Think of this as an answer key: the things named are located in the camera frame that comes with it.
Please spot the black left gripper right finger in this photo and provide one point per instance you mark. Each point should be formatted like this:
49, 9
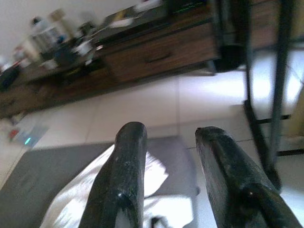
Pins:
228, 171

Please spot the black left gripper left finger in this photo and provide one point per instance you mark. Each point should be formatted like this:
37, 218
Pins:
123, 171

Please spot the white garment black collar trim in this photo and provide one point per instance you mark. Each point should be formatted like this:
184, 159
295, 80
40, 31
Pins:
71, 190

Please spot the grey upholstered ottoman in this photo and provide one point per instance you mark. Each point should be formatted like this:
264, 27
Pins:
47, 171

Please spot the power strip green light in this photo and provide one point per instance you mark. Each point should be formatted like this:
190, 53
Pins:
31, 136

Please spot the dark wooden low cabinet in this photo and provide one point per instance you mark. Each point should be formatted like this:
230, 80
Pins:
154, 54

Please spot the white bottle dark cap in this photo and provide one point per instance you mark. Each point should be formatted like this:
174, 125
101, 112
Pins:
41, 31

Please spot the tan cylinder container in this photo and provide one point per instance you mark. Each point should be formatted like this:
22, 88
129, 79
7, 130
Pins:
59, 21

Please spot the black clothes rack silver rail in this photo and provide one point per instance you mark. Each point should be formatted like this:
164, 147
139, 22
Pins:
251, 83

